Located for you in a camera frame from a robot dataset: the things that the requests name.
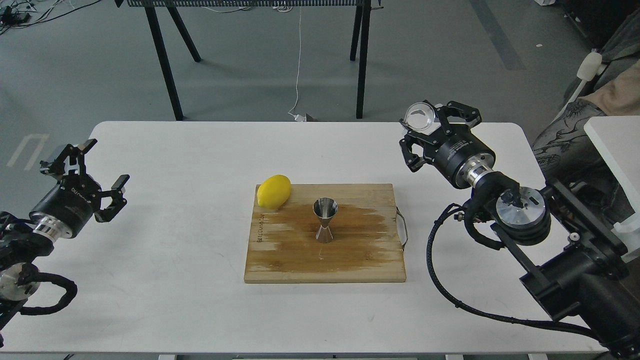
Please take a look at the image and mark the black floor cables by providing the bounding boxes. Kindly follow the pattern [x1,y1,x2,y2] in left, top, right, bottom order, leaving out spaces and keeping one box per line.
[0,0,103,36]

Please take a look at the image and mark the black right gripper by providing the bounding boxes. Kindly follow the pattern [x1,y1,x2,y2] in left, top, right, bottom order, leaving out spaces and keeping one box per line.
[398,100,495,189]

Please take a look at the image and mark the black metal table frame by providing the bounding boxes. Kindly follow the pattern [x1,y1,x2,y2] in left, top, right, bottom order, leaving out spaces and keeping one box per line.
[114,0,385,122]

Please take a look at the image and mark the person in tan shirt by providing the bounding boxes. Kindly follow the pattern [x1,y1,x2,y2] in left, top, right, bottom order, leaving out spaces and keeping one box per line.
[531,10,640,226]

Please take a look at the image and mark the wooden cutting board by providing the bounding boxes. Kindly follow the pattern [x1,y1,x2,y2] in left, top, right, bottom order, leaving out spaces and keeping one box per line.
[244,183,407,284]

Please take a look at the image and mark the white office chair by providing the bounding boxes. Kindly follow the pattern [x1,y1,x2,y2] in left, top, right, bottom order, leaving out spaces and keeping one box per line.
[552,51,607,122]

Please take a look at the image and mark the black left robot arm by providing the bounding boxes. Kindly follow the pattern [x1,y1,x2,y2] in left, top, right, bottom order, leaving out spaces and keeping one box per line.
[0,138,130,327]

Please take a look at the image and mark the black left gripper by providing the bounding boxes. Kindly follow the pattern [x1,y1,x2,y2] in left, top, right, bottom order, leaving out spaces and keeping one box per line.
[29,138,130,239]

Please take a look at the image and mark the steel double jigger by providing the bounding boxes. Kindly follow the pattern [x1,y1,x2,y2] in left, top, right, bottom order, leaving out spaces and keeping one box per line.
[312,197,338,244]

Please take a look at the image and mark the white hanging cable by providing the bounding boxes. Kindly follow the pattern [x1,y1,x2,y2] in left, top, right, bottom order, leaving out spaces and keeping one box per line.
[287,6,316,123]

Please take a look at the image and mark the white side table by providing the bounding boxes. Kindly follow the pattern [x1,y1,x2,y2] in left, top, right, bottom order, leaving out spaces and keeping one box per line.
[583,115,640,263]

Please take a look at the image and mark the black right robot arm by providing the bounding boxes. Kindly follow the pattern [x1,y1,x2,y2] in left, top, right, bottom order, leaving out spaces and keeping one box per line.
[398,100,640,360]

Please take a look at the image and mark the small clear glass cup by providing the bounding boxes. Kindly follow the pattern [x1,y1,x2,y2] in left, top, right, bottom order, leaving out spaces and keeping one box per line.
[402,101,437,132]

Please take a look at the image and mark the yellow lemon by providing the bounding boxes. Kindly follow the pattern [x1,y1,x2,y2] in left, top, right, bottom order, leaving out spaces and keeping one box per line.
[256,174,291,210]

